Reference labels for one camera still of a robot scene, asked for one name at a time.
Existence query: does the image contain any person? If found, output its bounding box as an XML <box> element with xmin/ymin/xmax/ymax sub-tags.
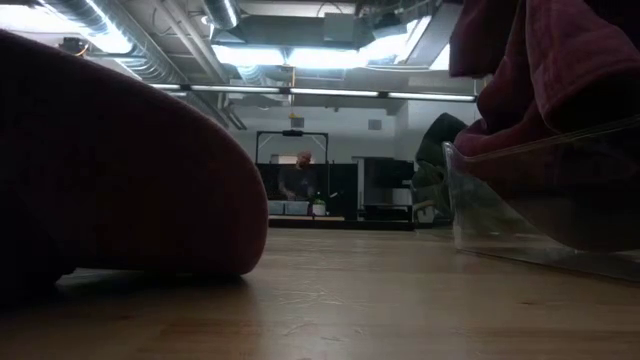
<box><xmin>278</xmin><ymin>150</ymin><xmax>319</xmax><ymax>202</ymax></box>

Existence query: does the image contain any black desk partition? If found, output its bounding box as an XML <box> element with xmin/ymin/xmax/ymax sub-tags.
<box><xmin>257</xmin><ymin>162</ymin><xmax>359</xmax><ymax>220</ymax></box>

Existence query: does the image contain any black cabinet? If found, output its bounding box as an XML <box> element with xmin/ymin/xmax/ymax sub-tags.
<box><xmin>362</xmin><ymin>157</ymin><xmax>416</xmax><ymax>221</ymax></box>

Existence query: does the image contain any long ceiling light strip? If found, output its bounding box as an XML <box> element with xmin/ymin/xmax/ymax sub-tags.
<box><xmin>149</xmin><ymin>82</ymin><xmax>477</xmax><ymax>103</ymax></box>

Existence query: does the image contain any black back table rail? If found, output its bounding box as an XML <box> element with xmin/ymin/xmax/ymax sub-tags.
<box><xmin>268</xmin><ymin>215</ymin><xmax>416</xmax><ymax>232</ymax></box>

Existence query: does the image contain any black gantry frame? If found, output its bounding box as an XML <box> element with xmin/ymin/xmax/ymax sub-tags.
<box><xmin>255</xmin><ymin>129</ymin><xmax>330</xmax><ymax>166</ymax></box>

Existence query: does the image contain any ribbed silver ceiling duct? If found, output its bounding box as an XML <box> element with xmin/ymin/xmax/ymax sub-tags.
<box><xmin>39</xmin><ymin>0</ymin><xmax>181</xmax><ymax>87</ymax></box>

